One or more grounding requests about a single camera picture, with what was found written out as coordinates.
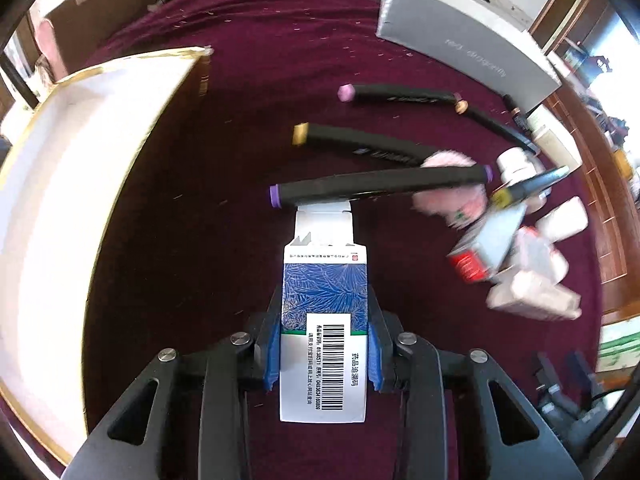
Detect maroon armchair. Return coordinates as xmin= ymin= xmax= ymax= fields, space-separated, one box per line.
xmin=34 ymin=0 xmax=157 ymax=81

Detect maroon bed cover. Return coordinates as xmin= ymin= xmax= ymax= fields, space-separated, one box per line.
xmin=79 ymin=0 xmax=606 ymax=480

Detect small white carton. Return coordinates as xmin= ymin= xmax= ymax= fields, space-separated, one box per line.
xmin=527 ymin=105 xmax=582 ymax=172

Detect grey red medicine box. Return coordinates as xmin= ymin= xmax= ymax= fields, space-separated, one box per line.
xmin=447 ymin=203 xmax=527 ymax=283

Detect blue white medicine box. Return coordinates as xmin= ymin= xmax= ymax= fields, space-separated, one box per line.
xmin=279 ymin=202 xmax=369 ymax=424

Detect small dark pen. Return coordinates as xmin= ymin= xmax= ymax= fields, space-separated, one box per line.
xmin=502 ymin=94 xmax=533 ymax=138

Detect long white medicine box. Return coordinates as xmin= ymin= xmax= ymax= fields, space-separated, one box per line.
xmin=486 ymin=271 xmax=582 ymax=321

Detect pink plush toy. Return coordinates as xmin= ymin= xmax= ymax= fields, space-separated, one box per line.
xmin=412 ymin=151 xmax=487 ymax=230

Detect black marker pink cap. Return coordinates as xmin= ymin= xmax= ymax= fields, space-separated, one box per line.
xmin=337 ymin=84 xmax=461 ymax=104

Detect black marker yellow band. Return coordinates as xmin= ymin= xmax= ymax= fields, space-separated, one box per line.
xmin=490 ymin=166 xmax=570 ymax=209

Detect white gold-edged tray box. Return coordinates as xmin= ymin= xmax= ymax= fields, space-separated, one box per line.
xmin=1 ymin=47 xmax=213 ymax=464

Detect black marker yellow cap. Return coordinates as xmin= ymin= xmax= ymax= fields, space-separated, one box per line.
xmin=292 ymin=122 xmax=438 ymax=167

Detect black marker purple caps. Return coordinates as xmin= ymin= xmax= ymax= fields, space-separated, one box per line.
xmin=269 ymin=165 xmax=492 ymax=208

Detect black marker tan cap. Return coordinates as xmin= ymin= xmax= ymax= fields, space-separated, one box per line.
xmin=454 ymin=100 xmax=540 ymax=156

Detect grey cardboard box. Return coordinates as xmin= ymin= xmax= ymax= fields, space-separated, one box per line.
xmin=376 ymin=0 xmax=561 ymax=112

